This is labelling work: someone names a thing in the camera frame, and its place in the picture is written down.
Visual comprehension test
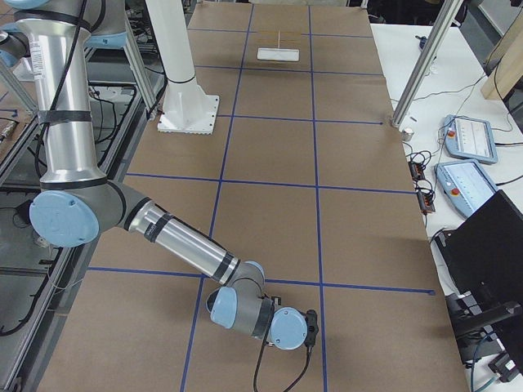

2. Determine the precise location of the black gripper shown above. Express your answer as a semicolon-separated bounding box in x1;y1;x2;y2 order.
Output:
304;310;319;346

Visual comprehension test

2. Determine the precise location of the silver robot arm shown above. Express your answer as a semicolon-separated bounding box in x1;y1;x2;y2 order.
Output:
11;1;318;350

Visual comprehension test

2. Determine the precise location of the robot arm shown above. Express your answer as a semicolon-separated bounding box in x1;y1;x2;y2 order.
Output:
1;22;30;68

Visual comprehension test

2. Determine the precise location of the white towel rack base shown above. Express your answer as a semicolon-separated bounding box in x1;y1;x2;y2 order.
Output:
257;47;300;62

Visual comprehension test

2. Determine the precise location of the black adapter box lower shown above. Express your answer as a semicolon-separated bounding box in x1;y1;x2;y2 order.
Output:
416;190;436;216

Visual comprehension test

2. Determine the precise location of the black adapter box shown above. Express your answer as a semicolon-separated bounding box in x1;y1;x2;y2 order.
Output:
416;190;436;216
408;162;426;181

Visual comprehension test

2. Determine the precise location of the black adapter box upper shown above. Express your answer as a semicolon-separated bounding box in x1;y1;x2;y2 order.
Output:
408;162;426;181

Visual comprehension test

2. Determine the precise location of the lower teach pendant tablet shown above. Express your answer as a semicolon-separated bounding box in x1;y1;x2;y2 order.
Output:
435;158;498;218

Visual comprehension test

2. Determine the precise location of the teach pendant tablet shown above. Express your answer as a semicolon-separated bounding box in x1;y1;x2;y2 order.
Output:
442;114;498;164
435;158;498;218

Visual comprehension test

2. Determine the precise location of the small metal cylinder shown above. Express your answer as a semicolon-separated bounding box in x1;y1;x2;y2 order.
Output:
401;127;414;142

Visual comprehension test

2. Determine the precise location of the upper teach pendant tablet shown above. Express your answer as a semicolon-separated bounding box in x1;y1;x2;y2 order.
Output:
442;114;498;164

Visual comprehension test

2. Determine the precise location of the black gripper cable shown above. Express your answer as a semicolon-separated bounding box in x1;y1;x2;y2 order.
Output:
252;345;314;392

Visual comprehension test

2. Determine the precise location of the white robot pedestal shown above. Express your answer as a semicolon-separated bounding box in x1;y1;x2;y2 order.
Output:
146;0;220;135

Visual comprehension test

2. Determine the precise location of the aluminium frame post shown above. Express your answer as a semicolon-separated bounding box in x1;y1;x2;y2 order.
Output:
391;0;463;128

